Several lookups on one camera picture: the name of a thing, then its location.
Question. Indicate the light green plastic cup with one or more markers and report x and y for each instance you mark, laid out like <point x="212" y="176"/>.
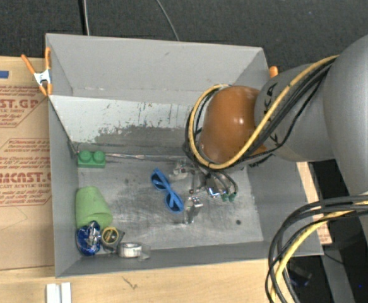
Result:
<point x="90" y="205"/>

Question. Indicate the brown cardboard board red print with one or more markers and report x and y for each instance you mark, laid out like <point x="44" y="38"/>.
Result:
<point x="16" y="169"/>

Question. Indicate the blue sunglasses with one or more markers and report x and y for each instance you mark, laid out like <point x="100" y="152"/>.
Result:
<point x="168" y="192"/>

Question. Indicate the green toy brick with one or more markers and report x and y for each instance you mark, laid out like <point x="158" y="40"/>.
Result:
<point x="90" y="159"/>

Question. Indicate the yellow and black tape measure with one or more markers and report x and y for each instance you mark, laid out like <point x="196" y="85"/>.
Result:
<point x="110" y="237"/>

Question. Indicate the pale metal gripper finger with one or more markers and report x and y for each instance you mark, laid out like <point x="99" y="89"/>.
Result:
<point x="193" y="208"/>
<point x="180" y="172"/>

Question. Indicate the grey metal bin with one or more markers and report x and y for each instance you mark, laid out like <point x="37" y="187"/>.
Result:
<point x="158" y="74"/>

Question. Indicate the white tape roll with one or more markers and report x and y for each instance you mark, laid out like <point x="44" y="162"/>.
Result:
<point x="129" y="250"/>

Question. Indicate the blue shiny foil packet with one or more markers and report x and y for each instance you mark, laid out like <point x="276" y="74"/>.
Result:
<point x="86" y="240"/>

